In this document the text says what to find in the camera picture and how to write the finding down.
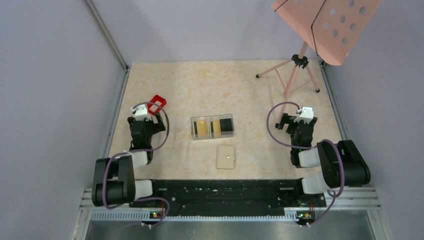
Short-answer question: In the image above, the clear plastic card box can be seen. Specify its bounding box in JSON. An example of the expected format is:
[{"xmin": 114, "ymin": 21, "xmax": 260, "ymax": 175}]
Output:
[{"xmin": 190, "ymin": 113, "xmax": 235, "ymax": 140}]

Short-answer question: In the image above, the black card stack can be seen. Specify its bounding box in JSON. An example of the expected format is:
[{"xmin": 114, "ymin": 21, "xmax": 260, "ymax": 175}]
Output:
[{"xmin": 219, "ymin": 118, "xmax": 234, "ymax": 133}]

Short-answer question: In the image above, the beige leather card holder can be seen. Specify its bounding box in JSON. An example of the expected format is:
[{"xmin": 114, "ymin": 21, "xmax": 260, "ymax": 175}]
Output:
[{"xmin": 215, "ymin": 145, "xmax": 236, "ymax": 170}]

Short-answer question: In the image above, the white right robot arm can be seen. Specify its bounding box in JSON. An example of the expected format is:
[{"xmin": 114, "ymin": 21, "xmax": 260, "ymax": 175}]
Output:
[{"xmin": 275, "ymin": 113, "xmax": 371, "ymax": 206}]

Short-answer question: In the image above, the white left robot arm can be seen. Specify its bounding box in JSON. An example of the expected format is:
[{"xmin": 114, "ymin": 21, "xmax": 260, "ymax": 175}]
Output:
[{"xmin": 91, "ymin": 112, "xmax": 166, "ymax": 208}]

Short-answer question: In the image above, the yellow card stack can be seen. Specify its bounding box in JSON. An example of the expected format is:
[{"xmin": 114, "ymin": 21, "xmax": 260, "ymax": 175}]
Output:
[{"xmin": 192, "ymin": 120, "xmax": 222, "ymax": 139}]

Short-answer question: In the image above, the pink music stand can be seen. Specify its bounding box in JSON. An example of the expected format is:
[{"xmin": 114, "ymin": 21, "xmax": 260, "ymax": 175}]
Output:
[{"xmin": 255, "ymin": 0, "xmax": 384, "ymax": 128}]

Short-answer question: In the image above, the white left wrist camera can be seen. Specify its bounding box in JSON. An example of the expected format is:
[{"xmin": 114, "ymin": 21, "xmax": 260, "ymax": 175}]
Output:
[{"xmin": 131, "ymin": 104, "xmax": 152, "ymax": 122}]

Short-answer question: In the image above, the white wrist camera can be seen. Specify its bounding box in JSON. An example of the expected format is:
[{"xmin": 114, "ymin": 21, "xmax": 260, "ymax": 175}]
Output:
[
  {"xmin": 131, "ymin": 104, "xmax": 152, "ymax": 122},
  {"xmin": 294, "ymin": 106, "xmax": 314, "ymax": 124}
]

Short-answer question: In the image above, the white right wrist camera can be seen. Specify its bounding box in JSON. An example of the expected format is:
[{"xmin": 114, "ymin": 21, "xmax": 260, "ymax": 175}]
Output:
[{"xmin": 294, "ymin": 106, "xmax": 314, "ymax": 124}]

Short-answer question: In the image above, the red plastic frame block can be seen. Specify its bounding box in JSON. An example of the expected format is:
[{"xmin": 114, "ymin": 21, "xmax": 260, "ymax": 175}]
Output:
[{"xmin": 147, "ymin": 94, "xmax": 167, "ymax": 115}]

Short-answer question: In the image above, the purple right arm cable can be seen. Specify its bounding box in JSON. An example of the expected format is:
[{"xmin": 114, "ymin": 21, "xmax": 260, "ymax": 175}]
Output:
[{"xmin": 266, "ymin": 101, "xmax": 346, "ymax": 228}]

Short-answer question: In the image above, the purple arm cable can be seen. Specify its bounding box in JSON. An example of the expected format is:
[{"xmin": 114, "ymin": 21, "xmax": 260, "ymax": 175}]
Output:
[
  {"xmin": 266, "ymin": 101, "xmax": 346, "ymax": 228},
  {"xmin": 100, "ymin": 101, "xmax": 171, "ymax": 228}
]

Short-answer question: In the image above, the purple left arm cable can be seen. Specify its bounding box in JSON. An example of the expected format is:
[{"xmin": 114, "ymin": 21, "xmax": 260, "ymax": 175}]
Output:
[{"xmin": 100, "ymin": 101, "xmax": 171, "ymax": 228}]

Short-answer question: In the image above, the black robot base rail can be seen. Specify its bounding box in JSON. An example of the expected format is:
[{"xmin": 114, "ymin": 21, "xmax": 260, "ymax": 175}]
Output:
[{"xmin": 125, "ymin": 178, "xmax": 332, "ymax": 220}]

